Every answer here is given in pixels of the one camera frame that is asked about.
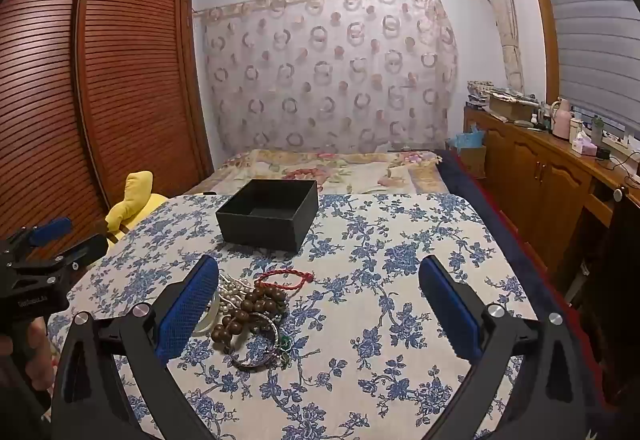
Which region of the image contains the person's left hand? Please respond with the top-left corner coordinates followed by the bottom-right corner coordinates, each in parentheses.
top-left (0, 317), bottom-right (55, 393)

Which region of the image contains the pile of printed papers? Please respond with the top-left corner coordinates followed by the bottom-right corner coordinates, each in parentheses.
top-left (467, 80), bottom-right (502, 109)

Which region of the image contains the grey window blind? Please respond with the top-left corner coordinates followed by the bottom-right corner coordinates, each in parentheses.
top-left (529, 0), bottom-right (640, 127)

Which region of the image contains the beige lace curtain strip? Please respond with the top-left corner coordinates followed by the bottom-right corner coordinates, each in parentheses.
top-left (472, 0), bottom-right (526, 94)

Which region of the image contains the black box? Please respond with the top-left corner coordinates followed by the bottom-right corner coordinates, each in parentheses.
top-left (215, 178), bottom-right (319, 255)

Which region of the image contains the wooden side cabinet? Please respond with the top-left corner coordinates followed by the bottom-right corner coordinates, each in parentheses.
top-left (462, 105), bottom-right (640, 273)

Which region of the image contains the navy blanket with red edge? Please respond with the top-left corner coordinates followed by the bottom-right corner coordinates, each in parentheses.
top-left (434, 150), bottom-right (593, 326)

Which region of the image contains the brown wooden bead bracelet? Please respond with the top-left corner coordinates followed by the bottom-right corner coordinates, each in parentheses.
top-left (211, 285), bottom-right (290, 352)

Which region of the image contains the red braided bracelet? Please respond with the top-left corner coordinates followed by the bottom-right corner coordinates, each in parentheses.
top-left (254, 268), bottom-right (316, 294)

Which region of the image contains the flat cardboard box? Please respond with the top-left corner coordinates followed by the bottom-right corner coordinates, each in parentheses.
top-left (487, 92), bottom-right (537, 122)

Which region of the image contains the brown slatted wooden wardrobe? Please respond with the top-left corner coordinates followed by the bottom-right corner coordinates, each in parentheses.
top-left (0, 0), bottom-right (216, 271)

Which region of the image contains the white jade bangle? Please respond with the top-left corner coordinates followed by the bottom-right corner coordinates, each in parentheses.
top-left (192, 292), bottom-right (224, 336)

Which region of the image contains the pink tissue box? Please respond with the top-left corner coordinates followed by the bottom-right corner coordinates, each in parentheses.
top-left (572, 130), bottom-right (599, 157)

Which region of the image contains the circle patterned curtain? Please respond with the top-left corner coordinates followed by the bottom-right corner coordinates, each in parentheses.
top-left (192, 0), bottom-right (460, 157)

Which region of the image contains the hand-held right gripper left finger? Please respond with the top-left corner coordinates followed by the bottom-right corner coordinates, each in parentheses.
top-left (50, 254), bottom-right (221, 440)

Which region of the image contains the floral bedspread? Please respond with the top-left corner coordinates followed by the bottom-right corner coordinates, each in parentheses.
top-left (184, 148), bottom-right (447, 197)

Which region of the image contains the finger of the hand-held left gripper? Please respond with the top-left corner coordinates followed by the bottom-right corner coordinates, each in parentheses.
top-left (15, 235), bottom-right (109, 274)
top-left (2, 217), bottom-right (74, 257)

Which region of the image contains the silver bangle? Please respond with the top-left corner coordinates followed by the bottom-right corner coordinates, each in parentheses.
top-left (229, 312), bottom-right (281, 369)

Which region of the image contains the cardboard box with blue bag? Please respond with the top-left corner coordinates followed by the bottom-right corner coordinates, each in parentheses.
top-left (446, 129), bottom-right (489, 179)

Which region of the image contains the white pearl necklace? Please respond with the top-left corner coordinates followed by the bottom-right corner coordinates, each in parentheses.
top-left (216, 272), bottom-right (261, 317)

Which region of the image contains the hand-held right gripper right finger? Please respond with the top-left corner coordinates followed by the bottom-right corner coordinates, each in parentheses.
top-left (418, 254), bottom-right (591, 440)

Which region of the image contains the pink thermos jug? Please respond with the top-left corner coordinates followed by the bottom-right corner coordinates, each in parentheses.
top-left (551, 97), bottom-right (574, 141)

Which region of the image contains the blue floral tablecloth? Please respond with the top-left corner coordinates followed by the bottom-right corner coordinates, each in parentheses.
top-left (47, 192), bottom-right (540, 440)

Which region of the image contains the yellow plush toy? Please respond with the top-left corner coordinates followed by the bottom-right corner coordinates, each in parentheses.
top-left (105, 171), bottom-right (172, 246)

